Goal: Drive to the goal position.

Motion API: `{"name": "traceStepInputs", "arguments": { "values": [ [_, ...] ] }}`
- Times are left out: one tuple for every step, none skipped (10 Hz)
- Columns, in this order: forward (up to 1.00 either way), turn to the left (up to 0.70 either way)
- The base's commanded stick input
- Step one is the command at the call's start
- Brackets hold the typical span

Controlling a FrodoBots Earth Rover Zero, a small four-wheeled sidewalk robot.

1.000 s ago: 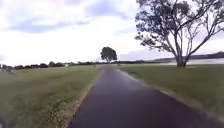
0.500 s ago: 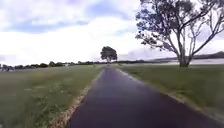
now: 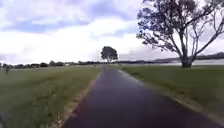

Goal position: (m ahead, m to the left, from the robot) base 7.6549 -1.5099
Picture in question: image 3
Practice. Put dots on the large bare-branched tree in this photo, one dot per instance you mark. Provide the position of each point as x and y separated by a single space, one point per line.
184 50

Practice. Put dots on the small round tree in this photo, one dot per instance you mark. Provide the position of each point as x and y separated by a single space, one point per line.
109 54

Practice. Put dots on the distant row of trees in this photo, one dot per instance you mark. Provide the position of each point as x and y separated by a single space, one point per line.
50 64

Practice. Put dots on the dark asphalt path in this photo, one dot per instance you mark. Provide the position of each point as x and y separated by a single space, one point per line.
123 103

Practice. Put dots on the pale water surface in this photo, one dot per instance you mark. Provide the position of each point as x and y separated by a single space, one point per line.
206 62

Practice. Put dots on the green grass field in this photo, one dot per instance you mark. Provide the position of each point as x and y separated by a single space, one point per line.
36 90
186 81

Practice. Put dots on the distant wooded hill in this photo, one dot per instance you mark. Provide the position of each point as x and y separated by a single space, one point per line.
203 56

